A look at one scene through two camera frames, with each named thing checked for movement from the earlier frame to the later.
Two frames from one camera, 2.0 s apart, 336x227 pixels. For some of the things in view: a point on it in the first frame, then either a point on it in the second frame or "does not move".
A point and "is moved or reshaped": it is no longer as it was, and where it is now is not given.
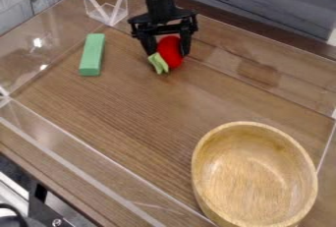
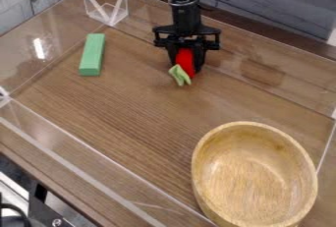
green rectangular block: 92,55 does not move
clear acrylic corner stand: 107,13 does not move
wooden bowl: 253,175 does not move
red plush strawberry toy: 169,47 is moved or reshaped
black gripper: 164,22 to 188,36
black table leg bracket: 41,214 does not move
